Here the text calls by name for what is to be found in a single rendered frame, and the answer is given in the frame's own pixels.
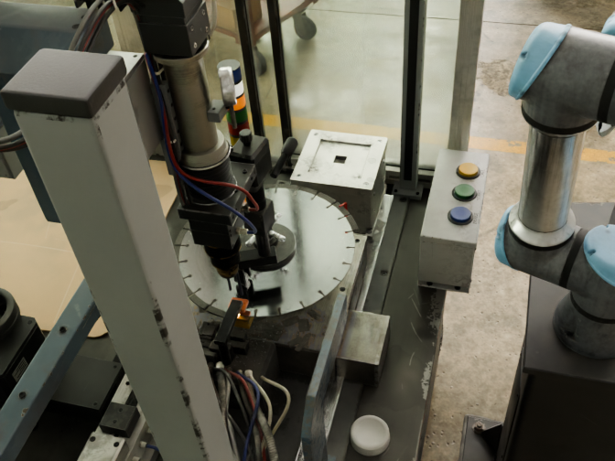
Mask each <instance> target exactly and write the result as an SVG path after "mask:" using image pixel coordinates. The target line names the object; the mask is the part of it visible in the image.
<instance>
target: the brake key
mask: <svg viewBox="0 0 615 461"><path fill-rule="evenodd" d="M470 215H471V213H470V211H469V209H467V208H465V207H455V208H454V209H452V210H451V211H450V218H452V219H453V220H454V221H456V222H466V221H468V220H470Z"/></svg>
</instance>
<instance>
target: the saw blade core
mask: <svg viewBox="0 0 615 461"><path fill-rule="evenodd" d="M296 191H297V190H296V189H291V188H277V190H276V193H275V188H265V189H264V193H265V197H266V198H270V199H271V200H272V201H273V204H274V211H275V215H276V214H277V213H281V214H282V217H281V218H280V219H279V220H278V221H277V222H276V223H279V224H282V225H284V226H286V227H288V228H289V229H290V230H291V231H292V232H293V233H294V235H295V238H296V244H297V246H296V250H295V252H294V254H293V255H292V257H291V258H290V259H289V260H288V261H286V262H285V263H283V264H281V265H279V266H276V267H273V268H267V269H260V268H254V267H252V268H251V274H252V276H251V277H249V279H248V281H247V282H246V285H244V284H242V289H243V295H241V294H240V290H239V286H238V283H236V282H234V278H230V281H231V286H232V290H231V291H230V290H229V286H228V282H227V279H225V278H222V277H221V276H220V275H219V274H218V272H217V268H215V267H214V266H213V265H212V264H211V261H210V256H209V255H207V253H206V252H205V250H204V245H199V244H194V241H193V237H192V234H191V229H190V227H189V230H188V231H187V232H186V234H185V236H184V238H183V240H182V243H181V246H180V249H179V257H178V263H179V268H180V271H181V274H182V277H183V279H184V278H185V279H184V281H185V283H186V284H187V286H188V287H189V289H190V290H191V291H192V292H193V294H194V293H195V295H196V296H197V297H198V298H200V299H201V300H202V301H204V302H205V303H207V304H209V305H211V304H212V303H213V301H214V300H216V302H214V303H213V304H212V305H211V306H214V307H216V308H218V309H220V310H222V311H225V312H226V311H227V309H228V306H229V303H230V302H231V300H232V298H233V297H236V298H241V299H247V300H248V301H249V303H248V306H247V307H246V310H245V312H244V313H243V312H240V315H239V316H249V317H254V314H255V311H254V310H258V311H257V312H256V317H266V316H279V312H278V309H277V308H281V309H280V312H281V315H284V314H288V313H292V312H295V311H297V310H300V309H303V306H304V307H307V306H311V305H313V304H314V303H316V302H317V301H319V300H320V299H322V298H323V297H324V296H326V295H328V294H329V293H330V292H331V291H333V290H334V289H335V288H336V287H337V286H338V285H339V284H340V282H341V281H342V280H343V278H344V277H345V276H346V274H347V272H348V271H349V269H350V268H351V264H352V261H353V257H354V252H355V240H354V235H353V231H352V229H351V225H350V224H349V222H348V221H347V219H346V218H345V217H344V215H343V214H342V213H341V212H340V211H339V210H338V209H337V208H336V207H335V206H333V205H332V204H331V203H329V202H328V201H326V200H325V199H323V198H320V197H318V196H316V195H313V194H311V193H307V192H305V191H301V190H298V191H297V193H296ZM295 193H296V194H295ZM294 194H295V195H294ZM313 198H314V199H313ZM311 199H313V200H311ZM331 205H332V206H331ZM326 208H328V209H326ZM338 219H340V220H338ZM351 231H352V232H351ZM345 232H348V233H345ZM187 245H188V247H186V246H187ZM347 247H349V249H347ZM185 261H187V262H185ZM343 263H346V264H343ZM349 264H350V265H349ZM190 275H191V277H189V276H190ZM187 277H188V278H187ZM333 278H336V279H337V280H336V279H335V280H334V279H333ZM199 289H201V290H200V291H199ZM319 291H320V292H321V293H322V294H323V295H322V294H321V293H319ZM196 292H197V293H196ZM299 302H303V303H302V304H303V306H302V305H301V304H300V303H299Z"/></svg>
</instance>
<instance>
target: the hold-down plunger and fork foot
mask: <svg viewBox="0 0 615 461"><path fill-rule="evenodd" d="M255 239H256V245H257V249H251V250H245V251H240V255H241V260H240V262H239V263H238V264H239V270H238V273H239V277H240V281H241V284H244V285H246V280H245V275H244V272H246V273H248V275H249V277H251V276H252V274H251V268H252V267H257V266H263V265H269V264H275V263H277V257H276V251H275V246H270V243H269V238H268V233H267V235H266V236H265V237H261V236H258V235H255Z"/></svg>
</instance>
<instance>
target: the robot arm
mask: <svg viewBox="0 0 615 461"><path fill-rule="evenodd" d="M508 92H509V95H510V96H512V97H513V98H514V99H515V100H517V101H518V100H522V105H521V111H522V115H523V118H524V119H525V121H526V122H527V123H528V124H529V130H528V137H527V145H526V152H525V159H524V167H523V181H522V188H521V196H520V201H518V202H517V203H516V204H515V205H512V206H510V207H509V208H508V209H507V210H505V212H504V213H503V215H502V218H501V220H500V223H499V226H498V229H497V235H496V237H495V243H494V251H495V255H496V258H497V259H498V261H499V262H500V263H503V264H505V265H507V266H509V267H510V268H512V269H514V270H515V271H521V272H524V273H528V274H530V275H532V276H535V277H537V278H540V279H542V280H545V281H547V282H549V283H552V284H556V285H558V286H561V287H563V288H566V289H568V290H570V291H569V292H568V293H567V294H566V295H565V296H564V298H563V299H562V300H561V301H560V302H559V303H558V305H557V307H556V311H555V313H554V318H553V326H554V330H555V332H556V334H557V336H558V337H559V339H560V340H561V341H562V342H563V343H564V344H565V345H566V346H567V347H568V348H570V349H572V350H573V351H575V352H576V353H578V354H580V355H583V356H586V357H589V358H593V359H611V358H615V225H610V224H608V225H607V226H606V227H605V226H604V225H600V226H598V227H595V228H593V229H592V230H587V229H584V228H582V227H579V226H577V225H576V218H575V215H574V213H573V211H572V209H571V208H570V206H571V202H572V198H573V193H574V189H575V184H576V180H577V172H578V168H579V163H580V159H581V155H582V150H583V146H584V142H585V137H586V133H587V131H588V130H589V129H591V128H592V127H593V126H594V125H596V127H597V131H598V133H599V135H600V136H601V137H603V136H606V135H608V134H610V133H611V132H612V131H613V130H614V128H615V11H614V12H613V14H612V15H611V16H610V17H609V18H608V20H607V21H606V23H605V25H604V27H603V29H602V31H601V33H599V32H595V31H591V30H587V29H583V28H579V27H572V26H571V25H570V24H567V25H562V24H557V23H552V22H544V23H542V24H540V25H539V26H538V27H536V28H535V29H534V31H533V32H532V34H531V35H530V37H529V38H528V39H527V41H526V43H525V44H524V46H523V49H522V51H521V54H520V56H519V58H518V59H517V62H516V64H515V67H514V69H513V72H512V76H511V79H510V83H509V89H508Z"/></svg>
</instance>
